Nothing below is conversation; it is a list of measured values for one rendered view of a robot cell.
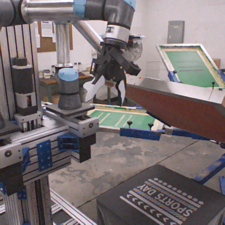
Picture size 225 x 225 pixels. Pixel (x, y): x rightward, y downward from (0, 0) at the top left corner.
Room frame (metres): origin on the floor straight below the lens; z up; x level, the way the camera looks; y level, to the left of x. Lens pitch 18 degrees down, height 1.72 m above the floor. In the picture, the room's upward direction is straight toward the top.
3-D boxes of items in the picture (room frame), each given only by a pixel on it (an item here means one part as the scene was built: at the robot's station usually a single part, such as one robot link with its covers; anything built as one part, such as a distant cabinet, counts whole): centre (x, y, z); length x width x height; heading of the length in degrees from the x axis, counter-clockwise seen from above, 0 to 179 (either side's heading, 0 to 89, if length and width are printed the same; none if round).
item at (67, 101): (1.49, 0.26, 1.31); 0.15 x 0.15 x 0.10
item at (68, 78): (1.50, 0.26, 1.42); 0.13 x 0.12 x 0.14; 21
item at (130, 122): (2.02, -0.21, 1.05); 1.08 x 0.61 x 0.23; 72
